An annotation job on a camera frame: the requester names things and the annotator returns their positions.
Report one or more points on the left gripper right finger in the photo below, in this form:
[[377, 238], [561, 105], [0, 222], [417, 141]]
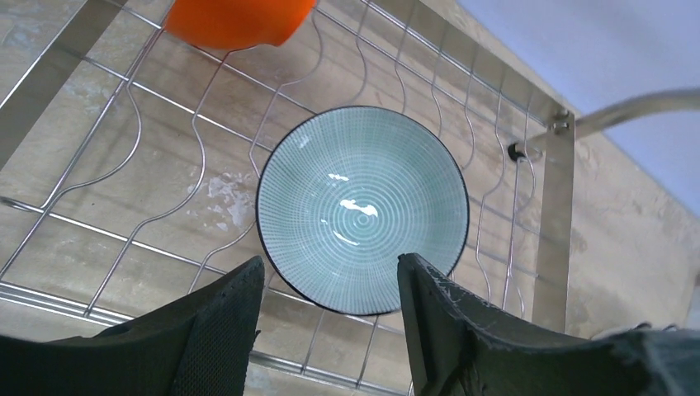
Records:
[[460, 344]]

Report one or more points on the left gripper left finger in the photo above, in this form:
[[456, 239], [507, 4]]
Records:
[[196, 345]]

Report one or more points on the pale green bowl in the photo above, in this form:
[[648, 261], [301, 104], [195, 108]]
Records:
[[345, 193]]

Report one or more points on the metal two-tier dish rack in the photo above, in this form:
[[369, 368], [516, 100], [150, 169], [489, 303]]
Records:
[[130, 161]]

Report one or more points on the red-orange bowl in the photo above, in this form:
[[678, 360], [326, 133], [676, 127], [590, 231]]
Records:
[[236, 24]]

